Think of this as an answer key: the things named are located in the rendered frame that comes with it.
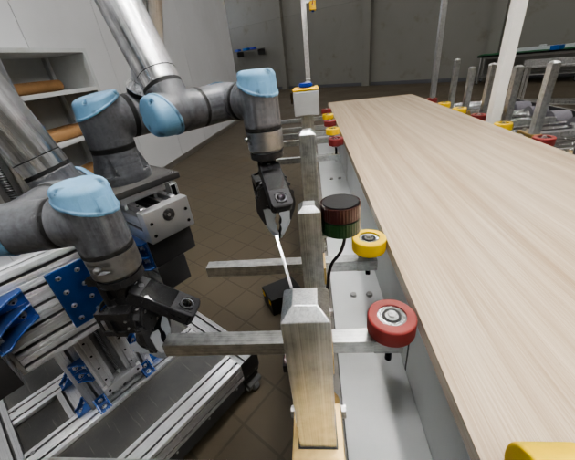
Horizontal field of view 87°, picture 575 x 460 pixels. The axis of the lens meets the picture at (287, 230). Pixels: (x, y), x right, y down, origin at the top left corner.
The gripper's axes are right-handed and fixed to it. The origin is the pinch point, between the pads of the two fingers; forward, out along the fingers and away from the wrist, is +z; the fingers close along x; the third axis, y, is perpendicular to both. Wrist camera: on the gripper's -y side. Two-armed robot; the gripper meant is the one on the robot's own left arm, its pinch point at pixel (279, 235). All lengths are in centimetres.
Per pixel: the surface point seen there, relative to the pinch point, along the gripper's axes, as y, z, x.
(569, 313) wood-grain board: -40, 3, -37
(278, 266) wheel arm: -0.4, 8.9, 1.4
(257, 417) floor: 14, 93, 17
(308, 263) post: -23.3, -7.5, 0.7
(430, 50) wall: 951, -8, -801
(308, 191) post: 0.1, -9.5, -8.2
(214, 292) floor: 103, 93, 29
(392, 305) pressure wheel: -28.0, 2.5, -12.4
